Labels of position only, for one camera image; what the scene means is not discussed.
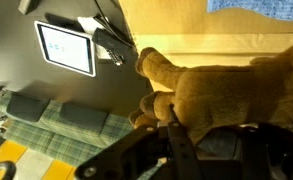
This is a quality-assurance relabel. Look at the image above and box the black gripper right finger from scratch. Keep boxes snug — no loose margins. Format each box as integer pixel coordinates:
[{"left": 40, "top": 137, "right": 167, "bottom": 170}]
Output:
[{"left": 240, "top": 124, "right": 293, "bottom": 180}]

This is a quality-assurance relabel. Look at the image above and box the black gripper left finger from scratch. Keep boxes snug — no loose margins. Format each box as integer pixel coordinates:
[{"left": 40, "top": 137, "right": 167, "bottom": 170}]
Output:
[{"left": 168, "top": 105, "right": 204, "bottom": 180}]

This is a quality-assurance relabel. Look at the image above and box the brown plush toy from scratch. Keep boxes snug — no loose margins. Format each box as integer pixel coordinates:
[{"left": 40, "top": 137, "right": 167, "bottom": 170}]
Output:
[{"left": 129, "top": 45, "right": 293, "bottom": 144}]

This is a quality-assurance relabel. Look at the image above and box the large cardboard box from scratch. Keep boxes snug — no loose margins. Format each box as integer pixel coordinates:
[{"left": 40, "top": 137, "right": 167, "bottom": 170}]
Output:
[{"left": 119, "top": 0, "right": 293, "bottom": 67}]

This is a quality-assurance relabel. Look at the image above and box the green plaid sofa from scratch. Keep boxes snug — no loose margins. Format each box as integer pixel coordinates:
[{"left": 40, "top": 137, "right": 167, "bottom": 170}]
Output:
[{"left": 0, "top": 92, "right": 133, "bottom": 166}]

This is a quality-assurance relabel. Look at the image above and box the small black remote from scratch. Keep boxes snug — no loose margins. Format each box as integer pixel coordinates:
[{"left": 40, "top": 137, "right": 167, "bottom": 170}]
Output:
[{"left": 93, "top": 28, "right": 125, "bottom": 66}]

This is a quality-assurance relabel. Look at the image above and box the white tablet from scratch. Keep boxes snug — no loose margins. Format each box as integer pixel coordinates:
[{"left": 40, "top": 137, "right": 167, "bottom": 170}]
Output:
[{"left": 34, "top": 21, "right": 97, "bottom": 77}]

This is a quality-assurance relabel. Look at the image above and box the black cable on table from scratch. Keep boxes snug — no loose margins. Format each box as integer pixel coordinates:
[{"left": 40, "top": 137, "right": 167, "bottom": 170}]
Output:
[{"left": 93, "top": 0, "right": 135, "bottom": 48}]

